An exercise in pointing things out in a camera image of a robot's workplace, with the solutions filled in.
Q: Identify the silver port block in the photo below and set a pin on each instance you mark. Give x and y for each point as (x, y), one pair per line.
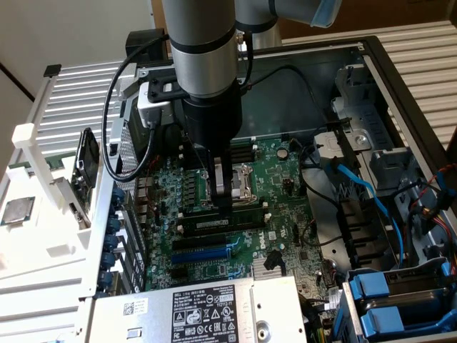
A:
(143, 193)

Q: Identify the graphics card with black fan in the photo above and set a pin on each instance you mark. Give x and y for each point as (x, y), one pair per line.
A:
(87, 157)

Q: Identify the white parts rack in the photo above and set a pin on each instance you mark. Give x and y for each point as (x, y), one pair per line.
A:
(46, 214)

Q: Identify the green RAM stick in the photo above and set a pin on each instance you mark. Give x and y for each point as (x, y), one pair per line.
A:
(55, 163)
(193, 223)

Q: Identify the black plastic end cap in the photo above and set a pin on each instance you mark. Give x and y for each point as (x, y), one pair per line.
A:
(52, 70)

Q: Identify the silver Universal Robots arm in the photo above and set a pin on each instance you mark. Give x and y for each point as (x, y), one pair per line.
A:
(203, 53)

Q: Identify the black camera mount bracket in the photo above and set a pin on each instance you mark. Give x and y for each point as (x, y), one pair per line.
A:
(157, 96)

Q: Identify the blue slot retainer clip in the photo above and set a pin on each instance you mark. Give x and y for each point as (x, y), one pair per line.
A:
(104, 280)
(115, 223)
(119, 196)
(111, 241)
(108, 261)

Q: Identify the open grey PC case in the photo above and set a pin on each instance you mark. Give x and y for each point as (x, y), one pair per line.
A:
(285, 107)

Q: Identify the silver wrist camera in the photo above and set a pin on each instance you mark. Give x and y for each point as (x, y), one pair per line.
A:
(148, 110)

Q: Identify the black plastic card guide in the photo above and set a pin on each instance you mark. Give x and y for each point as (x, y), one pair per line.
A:
(360, 228)

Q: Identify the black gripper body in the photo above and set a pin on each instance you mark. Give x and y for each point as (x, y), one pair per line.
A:
(214, 121)

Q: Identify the cardboard box with black lettering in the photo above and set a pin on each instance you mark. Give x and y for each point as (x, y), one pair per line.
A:
(159, 16)

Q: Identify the long black expansion slot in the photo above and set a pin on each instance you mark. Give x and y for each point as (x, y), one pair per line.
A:
(200, 244)

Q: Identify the short black expansion slot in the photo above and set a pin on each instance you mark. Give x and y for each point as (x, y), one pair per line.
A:
(179, 273)

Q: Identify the thin metal locking lever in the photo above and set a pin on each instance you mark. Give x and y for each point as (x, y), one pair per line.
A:
(201, 160)

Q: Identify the silver power supply with label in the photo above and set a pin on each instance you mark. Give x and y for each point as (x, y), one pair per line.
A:
(143, 321)

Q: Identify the silver finned heatsink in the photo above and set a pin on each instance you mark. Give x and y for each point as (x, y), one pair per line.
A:
(275, 273)

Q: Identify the blue disk bay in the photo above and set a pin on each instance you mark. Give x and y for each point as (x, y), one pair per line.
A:
(371, 286)

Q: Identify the metal CPU socket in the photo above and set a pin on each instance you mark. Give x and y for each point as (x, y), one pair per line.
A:
(242, 178)

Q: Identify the blue expansion slot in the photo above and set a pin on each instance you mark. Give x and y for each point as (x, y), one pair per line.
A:
(200, 255)

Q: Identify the black box device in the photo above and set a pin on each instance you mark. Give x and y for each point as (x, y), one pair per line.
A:
(143, 39)

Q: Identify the grey metal drive cage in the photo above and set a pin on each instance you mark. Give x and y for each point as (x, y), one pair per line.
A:
(389, 164)

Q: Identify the silver coin battery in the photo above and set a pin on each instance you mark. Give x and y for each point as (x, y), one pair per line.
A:
(283, 153)

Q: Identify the silver CPU chip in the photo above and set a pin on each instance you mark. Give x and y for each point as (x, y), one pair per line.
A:
(18, 212)

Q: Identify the green motherboard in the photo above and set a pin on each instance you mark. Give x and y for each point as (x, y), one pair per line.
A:
(285, 200)

